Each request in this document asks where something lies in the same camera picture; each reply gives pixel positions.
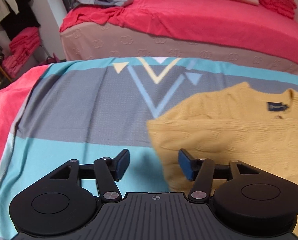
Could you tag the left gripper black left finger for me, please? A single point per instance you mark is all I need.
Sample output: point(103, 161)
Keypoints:
point(107, 172)

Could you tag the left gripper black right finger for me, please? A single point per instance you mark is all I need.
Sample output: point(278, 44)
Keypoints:
point(200, 171)

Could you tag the tan cable-knit cardigan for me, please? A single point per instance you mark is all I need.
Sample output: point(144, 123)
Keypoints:
point(238, 122)

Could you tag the hanging clothes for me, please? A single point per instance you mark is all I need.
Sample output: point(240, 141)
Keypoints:
point(15, 16)

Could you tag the blue grey patterned bedsheet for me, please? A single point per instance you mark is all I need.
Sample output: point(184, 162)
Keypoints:
point(86, 110)

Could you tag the pink bed cover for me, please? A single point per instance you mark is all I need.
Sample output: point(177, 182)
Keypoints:
point(11, 99)

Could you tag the pink woven basket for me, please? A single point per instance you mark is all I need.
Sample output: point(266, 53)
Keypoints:
point(52, 59)

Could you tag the beige embossed mattress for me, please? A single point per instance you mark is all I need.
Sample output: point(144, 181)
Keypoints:
point(89, 40)

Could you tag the stack of pink towels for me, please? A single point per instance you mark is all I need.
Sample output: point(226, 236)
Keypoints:
point(21, 48)

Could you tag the red bed blanket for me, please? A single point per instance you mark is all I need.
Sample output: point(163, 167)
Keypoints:
point(222, 22)

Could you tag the folded red knit blanket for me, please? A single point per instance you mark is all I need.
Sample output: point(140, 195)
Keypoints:
point(283, 7)

